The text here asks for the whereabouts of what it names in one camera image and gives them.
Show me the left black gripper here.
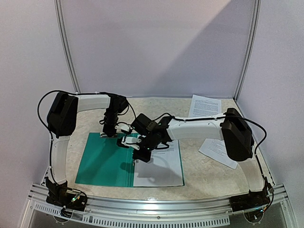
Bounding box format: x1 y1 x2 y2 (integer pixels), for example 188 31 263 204
103 109 119 137

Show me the folder cover metal clip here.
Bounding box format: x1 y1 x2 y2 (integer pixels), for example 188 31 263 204
99 133 118 138

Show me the printed paper sheet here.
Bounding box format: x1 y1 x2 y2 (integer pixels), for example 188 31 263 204
199 139 238 170
188 95 222 117
133 140 184 188

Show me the green file folder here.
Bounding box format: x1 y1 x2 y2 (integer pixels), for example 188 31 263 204
75 132 185 188

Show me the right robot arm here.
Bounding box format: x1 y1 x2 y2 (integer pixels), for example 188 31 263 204
131 108 266 207

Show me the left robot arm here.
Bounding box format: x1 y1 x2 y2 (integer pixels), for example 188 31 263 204
45 91 129 189

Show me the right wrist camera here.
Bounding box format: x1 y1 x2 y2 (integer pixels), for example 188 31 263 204
116 136 141 150

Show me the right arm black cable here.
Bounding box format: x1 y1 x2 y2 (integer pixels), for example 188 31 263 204
154 113 276 193

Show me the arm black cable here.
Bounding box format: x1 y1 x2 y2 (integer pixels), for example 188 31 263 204
37 89 137 176
154 113 276 193

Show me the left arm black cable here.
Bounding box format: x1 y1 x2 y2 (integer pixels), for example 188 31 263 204
37 89 137 176

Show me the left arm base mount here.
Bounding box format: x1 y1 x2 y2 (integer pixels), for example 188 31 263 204
46 182 88 211

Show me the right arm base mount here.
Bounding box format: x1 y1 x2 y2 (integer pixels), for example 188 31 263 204
229 190 271 212

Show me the left aluminium frame post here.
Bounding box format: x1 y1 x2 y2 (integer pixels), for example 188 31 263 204
54 0 81 93

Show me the aluminium frame post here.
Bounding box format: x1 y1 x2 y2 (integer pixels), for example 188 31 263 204
233 0 261 102
54 0 81 93

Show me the aluminium front rail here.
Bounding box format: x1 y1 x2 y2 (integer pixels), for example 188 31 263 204
21 184 295 228

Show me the right aluminium frame post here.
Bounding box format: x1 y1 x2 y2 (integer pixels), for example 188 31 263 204
233 0 261 102

